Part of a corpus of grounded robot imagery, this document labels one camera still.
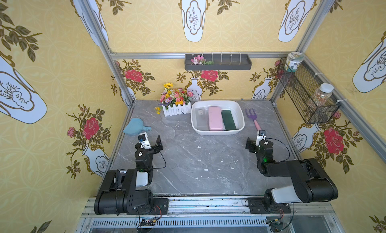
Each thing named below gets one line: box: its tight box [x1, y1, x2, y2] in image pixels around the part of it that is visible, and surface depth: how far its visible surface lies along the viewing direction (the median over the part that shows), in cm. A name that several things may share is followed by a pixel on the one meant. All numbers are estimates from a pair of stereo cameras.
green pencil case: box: [221, 109, 237, 131], surface depth 109 cm
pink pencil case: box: [208, 106, 224, 131], surface depth 105 cm
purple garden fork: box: [245, 108, 262, 131], surface depth 114 cm
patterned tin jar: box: [283, 51, 305, 73], surface depth 87 cm
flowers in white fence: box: [154, 82, 194, 118], surface depth 105 cm
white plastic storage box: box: [190, 100, 246, 136], surface depth 108 cm
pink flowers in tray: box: [189, 54, 214, 65], surface depth 89 cm
